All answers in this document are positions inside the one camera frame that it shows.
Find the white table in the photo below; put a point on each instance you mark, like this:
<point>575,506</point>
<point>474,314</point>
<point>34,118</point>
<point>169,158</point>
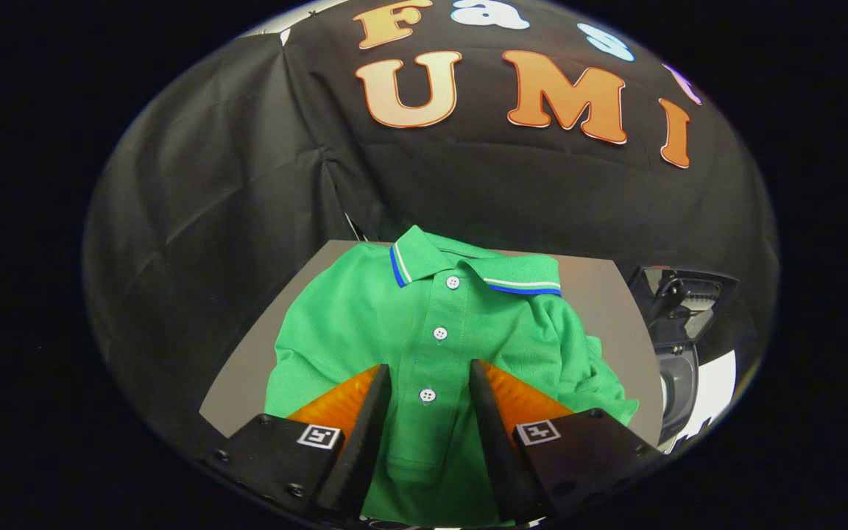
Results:
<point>715,383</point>

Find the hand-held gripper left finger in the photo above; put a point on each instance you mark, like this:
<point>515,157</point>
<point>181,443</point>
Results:
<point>365,442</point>

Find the dark transparent washing machine lid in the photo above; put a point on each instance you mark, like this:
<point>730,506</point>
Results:
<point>682,294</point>

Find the grey stand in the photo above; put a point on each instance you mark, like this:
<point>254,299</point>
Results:
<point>615,294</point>

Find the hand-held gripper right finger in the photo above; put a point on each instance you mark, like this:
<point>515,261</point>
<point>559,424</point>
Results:
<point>494,442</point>

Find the green polo shirt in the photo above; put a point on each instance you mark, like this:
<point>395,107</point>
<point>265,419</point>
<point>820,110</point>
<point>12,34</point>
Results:
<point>350,324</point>

